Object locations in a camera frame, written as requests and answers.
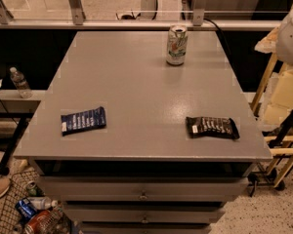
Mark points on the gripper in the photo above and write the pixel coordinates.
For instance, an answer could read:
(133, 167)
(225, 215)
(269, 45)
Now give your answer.
(291, 39)

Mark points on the black chocolate rxbar wrapper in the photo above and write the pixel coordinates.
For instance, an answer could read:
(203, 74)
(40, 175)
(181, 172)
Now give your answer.
(212, 127)

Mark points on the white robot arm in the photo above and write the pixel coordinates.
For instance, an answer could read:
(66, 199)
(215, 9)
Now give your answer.
(279, 41)

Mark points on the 7up soda can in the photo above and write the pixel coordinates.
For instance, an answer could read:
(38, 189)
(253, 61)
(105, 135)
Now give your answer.
(177, 42)

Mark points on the blue rxbar wrapper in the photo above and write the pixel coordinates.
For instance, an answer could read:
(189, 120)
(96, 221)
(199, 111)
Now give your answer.
(83, 121)

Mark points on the green soda can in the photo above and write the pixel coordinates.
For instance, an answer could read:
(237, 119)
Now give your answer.
(33, 190)

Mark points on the red soda can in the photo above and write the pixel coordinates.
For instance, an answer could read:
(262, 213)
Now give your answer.
(32, 227)

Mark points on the grey drawer cabinet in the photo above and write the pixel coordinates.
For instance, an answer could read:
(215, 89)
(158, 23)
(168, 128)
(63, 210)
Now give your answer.
(146, 104)

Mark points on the clear plastic water bottle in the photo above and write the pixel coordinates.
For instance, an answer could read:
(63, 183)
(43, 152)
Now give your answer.
(20, 83)

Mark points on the middle cabinet drawer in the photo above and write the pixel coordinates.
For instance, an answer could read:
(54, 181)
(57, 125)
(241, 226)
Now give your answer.
(143, 213)

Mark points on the cabinet drawer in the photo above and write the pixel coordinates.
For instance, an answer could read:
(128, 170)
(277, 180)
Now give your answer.
(95, 228)
(142, 190)
(143, 213)

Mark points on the top cabinet drawer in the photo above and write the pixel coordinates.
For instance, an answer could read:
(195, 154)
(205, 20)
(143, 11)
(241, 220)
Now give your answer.
(142, 190)

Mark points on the bottom cabinet drawer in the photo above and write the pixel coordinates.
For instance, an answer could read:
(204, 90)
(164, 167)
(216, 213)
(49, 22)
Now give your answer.
(95, 228)

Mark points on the plastic bottle in basket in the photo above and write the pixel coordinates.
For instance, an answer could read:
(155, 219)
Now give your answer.
(43, 203)

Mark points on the blue snack bag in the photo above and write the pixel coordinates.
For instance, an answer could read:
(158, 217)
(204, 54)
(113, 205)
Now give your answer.
(26, 209)

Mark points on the metal window rail frame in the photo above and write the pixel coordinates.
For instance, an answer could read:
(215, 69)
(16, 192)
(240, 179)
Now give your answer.
(149, 14)

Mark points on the wire mesh basket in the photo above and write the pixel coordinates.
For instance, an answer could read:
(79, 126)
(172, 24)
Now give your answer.
(11, 221)

